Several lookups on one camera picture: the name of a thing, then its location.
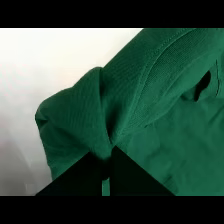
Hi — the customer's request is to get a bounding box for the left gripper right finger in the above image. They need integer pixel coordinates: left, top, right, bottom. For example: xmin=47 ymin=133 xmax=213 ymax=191
xmin=109 ymin=145 xmax=176 ymax=197

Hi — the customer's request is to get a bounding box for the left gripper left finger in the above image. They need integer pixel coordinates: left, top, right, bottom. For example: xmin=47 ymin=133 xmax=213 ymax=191
xmin=35 ymin=153 xmax=103 ymax=197

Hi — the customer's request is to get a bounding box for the green shirt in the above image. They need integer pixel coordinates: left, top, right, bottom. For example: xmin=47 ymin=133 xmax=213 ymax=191
xmin=34 ymin=27 xmax=224 ymax=197

